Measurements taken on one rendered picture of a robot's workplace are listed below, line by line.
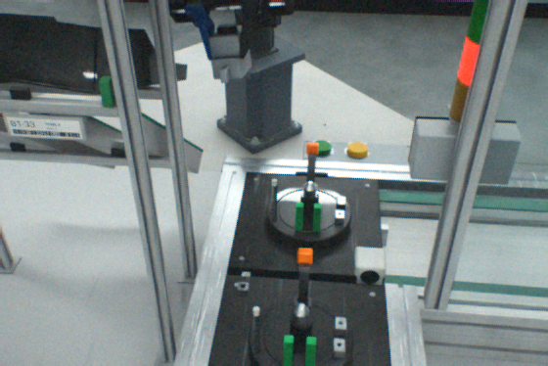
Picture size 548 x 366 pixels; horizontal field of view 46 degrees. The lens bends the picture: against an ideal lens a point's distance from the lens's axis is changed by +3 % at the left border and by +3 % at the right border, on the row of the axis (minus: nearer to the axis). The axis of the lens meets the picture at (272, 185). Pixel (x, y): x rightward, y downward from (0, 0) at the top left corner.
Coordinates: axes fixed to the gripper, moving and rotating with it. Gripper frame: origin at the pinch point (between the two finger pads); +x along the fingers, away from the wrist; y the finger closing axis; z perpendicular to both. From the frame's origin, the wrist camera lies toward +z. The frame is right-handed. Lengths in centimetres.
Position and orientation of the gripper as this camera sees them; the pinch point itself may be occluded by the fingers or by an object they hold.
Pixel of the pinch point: (226, 35)
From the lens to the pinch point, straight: 95.4
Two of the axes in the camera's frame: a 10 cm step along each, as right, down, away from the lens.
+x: -0.3, 9.8, -2.2
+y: 9.8, -0.2, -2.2
